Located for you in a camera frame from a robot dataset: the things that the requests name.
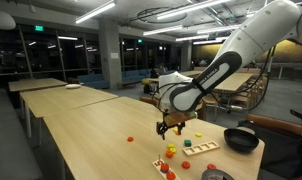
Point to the white plate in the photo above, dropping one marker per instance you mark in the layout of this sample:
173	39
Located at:
73	86

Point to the yellow disc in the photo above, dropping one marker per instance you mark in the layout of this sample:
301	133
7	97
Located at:
198	134
173	150
171	145
174	129

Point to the wooden peg rack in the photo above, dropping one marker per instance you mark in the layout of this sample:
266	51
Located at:
156	164

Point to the green cube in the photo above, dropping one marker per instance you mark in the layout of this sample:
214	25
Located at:
187	142

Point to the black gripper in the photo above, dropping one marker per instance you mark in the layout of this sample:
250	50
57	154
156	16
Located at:
172	124

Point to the brown chair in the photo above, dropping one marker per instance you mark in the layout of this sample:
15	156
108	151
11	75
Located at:
147	100

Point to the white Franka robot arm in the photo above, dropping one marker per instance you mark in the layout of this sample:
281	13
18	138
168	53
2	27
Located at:
257	33

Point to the wooden slotted tray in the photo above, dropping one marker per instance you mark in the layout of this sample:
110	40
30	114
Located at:
186	152

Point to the brown leather chair backrest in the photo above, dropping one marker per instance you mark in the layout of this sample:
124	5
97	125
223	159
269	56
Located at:
277	123

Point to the blue disc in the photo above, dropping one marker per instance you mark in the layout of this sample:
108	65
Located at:
164	171

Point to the seated person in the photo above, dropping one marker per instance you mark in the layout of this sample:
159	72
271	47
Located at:
154	72

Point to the black bowl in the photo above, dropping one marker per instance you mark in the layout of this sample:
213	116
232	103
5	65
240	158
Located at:
241	140

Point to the white globe pendant lamp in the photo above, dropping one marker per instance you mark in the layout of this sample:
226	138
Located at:
2	20

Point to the wooden table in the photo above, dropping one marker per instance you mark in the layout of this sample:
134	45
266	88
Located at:
64	100
236	81
34	84
191	72

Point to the wooden wrist mount block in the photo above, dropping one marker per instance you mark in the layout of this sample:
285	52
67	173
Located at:
179	117

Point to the concrete column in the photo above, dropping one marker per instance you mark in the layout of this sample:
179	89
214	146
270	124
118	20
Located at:
109	66

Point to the orange disc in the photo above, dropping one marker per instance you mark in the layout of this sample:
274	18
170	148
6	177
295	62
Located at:
211	166
186	164
130	139
177	133
164	166
171	175
169	154

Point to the yellow stool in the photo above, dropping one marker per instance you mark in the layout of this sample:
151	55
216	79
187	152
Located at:
146	81

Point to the green exit sign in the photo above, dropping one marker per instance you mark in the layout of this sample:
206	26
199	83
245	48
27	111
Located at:
39	28

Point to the blue sofa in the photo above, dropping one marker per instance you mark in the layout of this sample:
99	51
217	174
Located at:
92	81
134	76

